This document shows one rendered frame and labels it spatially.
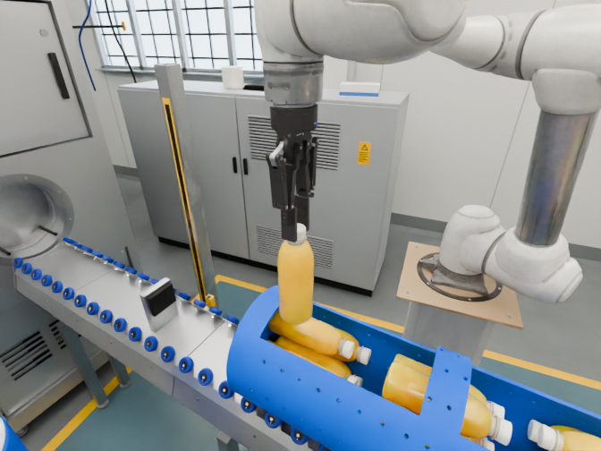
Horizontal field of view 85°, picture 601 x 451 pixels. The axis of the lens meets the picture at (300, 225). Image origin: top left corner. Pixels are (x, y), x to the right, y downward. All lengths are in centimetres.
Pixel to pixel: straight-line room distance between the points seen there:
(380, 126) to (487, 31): 132
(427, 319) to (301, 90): 102
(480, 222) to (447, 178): 231
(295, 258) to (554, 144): 62
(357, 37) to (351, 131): 176
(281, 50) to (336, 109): 164
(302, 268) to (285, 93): 31
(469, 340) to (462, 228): 42
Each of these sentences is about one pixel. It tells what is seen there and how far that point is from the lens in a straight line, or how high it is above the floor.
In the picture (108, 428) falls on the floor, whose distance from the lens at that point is 226.
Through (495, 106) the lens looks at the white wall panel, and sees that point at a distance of 333.
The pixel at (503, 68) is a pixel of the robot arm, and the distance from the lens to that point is 89.
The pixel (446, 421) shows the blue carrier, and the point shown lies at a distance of 69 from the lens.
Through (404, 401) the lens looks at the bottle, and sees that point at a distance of 74.
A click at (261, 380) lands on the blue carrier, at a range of 78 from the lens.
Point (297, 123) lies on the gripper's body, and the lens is 51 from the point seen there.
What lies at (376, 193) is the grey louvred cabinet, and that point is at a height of 89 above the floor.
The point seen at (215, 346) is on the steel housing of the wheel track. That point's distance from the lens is 114.
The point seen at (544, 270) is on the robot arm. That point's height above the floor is 122.
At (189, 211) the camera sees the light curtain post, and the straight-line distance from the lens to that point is 136.
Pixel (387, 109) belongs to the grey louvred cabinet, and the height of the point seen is 142.
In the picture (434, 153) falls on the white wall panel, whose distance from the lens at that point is 341.
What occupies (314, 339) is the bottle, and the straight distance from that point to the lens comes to 83.
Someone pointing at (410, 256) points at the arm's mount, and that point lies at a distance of 141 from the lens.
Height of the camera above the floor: 177
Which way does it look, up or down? 30 degrees down
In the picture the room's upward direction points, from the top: straight up
